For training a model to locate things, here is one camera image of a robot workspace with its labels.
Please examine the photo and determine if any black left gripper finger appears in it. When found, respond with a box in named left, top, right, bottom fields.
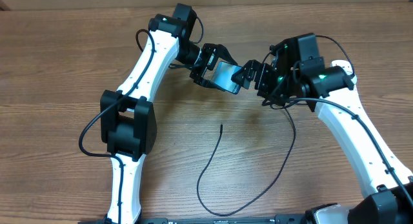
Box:
left=194, top=77, right=225, bottom=91
left=216, top=45, right=238, bottom=65

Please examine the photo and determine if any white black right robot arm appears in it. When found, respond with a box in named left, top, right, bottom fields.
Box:
left=232, top=33, right=412, bottom=223

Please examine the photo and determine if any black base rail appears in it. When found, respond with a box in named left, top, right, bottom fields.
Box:
left=79, top=214, right=310, bottom=224

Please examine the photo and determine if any black charger cable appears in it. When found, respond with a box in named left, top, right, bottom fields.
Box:
left=196, top=34, right=356, bottom=218

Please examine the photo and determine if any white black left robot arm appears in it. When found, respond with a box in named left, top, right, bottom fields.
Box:
left=100, top=3, right=239, bottom=223

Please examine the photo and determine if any white power strip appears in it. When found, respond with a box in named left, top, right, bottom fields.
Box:
left=330, top=59, right=358, bottom=85

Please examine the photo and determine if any blue Galaxy smartphone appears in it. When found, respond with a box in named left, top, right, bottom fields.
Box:
left=212, top=61, right=241, bottom=94

